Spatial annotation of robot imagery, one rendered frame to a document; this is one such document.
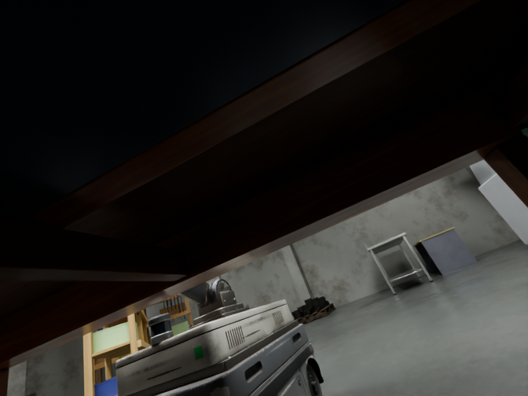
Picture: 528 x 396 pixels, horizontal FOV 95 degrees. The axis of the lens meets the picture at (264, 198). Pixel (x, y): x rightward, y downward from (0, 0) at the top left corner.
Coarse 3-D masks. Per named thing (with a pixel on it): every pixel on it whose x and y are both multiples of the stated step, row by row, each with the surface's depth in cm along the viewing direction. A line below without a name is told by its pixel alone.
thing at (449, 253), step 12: (420, 240) 462; (432, 240) 456; (444, 240) 448; (456, 240) 439; (420, 252) 556; (432, 252) 451; (444, 252) 443; (456, 252) 435; (468, 252) 428; (432, 264) 541; (444, 264) 439; (456, 264) 431; (468, 264) 424
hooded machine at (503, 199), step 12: (480, 168) 346; (480, 180) 359; (492, 180) 328; (492, 192) 341; (504, 192) 317; (492, 204) 354; (504, 204) 328; (516, 204) 307; (504, 216) 340; (516, 216) 318; (516, 228) 329
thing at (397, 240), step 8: (392, 240) 435; (400, 240) 496; (368, 248) 442; (376, 248) 466; (384, 248) 537; (376, 256) 592; (416, 256) 410; (384, 272) 577; (408, 272) 481; (416, 272) 407; (424, 272) 400; (392, 280) 419; (432, 280) 392; (392, 288) 414
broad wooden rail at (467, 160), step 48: (480, 96) 53; (384, 144) 57; (432, 144) 53; (480, 144) 50; (288, 192) 60; (336, 192) 57; (384, 192) 55; (192, 240) 65; (240, 240) 60; (288, 240) 63; (96, 288) 70; (144, 288) 65; (0, 336) 76; (48, 336) 70
